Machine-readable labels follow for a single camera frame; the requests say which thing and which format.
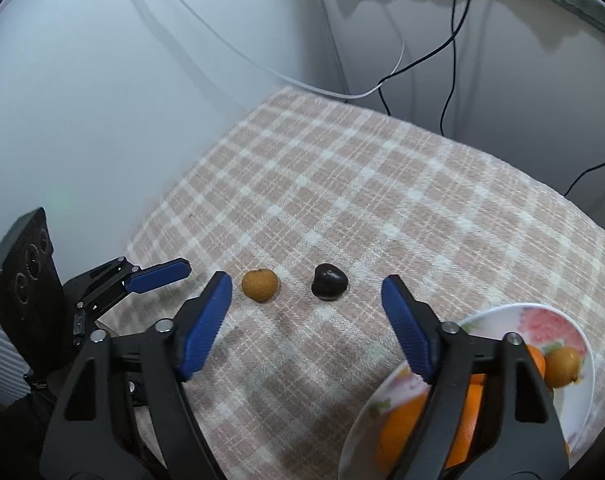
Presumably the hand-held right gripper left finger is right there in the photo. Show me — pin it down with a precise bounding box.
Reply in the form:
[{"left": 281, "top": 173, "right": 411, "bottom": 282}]
[{"left": 40, "top": 270, "right": 233, "bottom": 480}]

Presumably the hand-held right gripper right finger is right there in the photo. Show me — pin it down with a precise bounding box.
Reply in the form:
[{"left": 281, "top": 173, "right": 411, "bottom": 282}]
[{"left": 381, "top": 274, "right": 569, "bottom": 480}]

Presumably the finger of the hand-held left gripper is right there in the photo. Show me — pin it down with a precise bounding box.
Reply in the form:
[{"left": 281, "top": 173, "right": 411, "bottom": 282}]
[{"left": 63, "top": 256, "right": 192, "bottom": 318}]

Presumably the dark cherry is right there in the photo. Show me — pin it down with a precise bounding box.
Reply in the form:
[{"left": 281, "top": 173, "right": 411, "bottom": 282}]
[{"left": 311, "top": 263, "right": 350, "bottom": 303}]

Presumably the large orange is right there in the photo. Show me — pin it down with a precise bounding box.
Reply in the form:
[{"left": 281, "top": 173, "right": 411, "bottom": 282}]
[{"left": 375, "top": 375, "right": 484, "bottom": 474}]

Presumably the white floral plate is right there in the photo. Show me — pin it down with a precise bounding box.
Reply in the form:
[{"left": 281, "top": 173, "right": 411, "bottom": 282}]
[{"left": 337, "top": 302, "right": 596, "bottom": 480}]

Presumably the small orange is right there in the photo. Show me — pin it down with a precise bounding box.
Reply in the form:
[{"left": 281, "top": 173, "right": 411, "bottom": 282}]
[{"left": 525, "top": 344, "right": 548, "bottom": 382}]

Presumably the pink plaid blanket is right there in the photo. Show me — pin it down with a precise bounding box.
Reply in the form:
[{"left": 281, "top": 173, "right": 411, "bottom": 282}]
[{"left": 125, "top": 85, "right": 605, "bottom": 480}]

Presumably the white cable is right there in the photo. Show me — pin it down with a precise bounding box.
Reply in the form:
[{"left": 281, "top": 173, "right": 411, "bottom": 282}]
[{"left": 146, "top": 0, "right": 406, "bottom": 101}]

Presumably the black cable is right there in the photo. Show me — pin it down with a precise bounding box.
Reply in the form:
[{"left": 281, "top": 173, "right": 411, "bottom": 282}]
[
  {"left": 439, "top": 0, "right": 461, "bottom": 137},
  {"left": 561, "top": 151, "right": 605, "bottom": 197},
  {"left": 377, "top": 0, "right": 506, "bottom": 116}
]

